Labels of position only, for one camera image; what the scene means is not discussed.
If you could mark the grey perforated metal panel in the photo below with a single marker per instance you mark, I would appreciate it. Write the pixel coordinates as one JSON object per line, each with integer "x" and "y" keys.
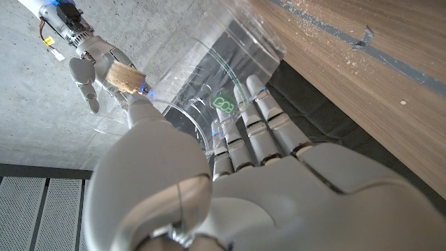
{"x": 21, "y": 209}

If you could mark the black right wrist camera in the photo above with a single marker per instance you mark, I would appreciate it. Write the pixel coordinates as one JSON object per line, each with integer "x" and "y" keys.
{"x": 69, "y": 13}

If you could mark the clear plastic cup with sugar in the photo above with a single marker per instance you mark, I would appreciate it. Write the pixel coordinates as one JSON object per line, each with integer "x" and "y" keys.
{"x": 125, "y": 78}

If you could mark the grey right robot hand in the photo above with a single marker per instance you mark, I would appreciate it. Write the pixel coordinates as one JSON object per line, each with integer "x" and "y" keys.
{"x": 97, "y": 52}

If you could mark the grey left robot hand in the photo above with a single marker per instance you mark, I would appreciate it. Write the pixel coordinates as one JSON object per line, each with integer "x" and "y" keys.
{"x": 278, "y": 202}

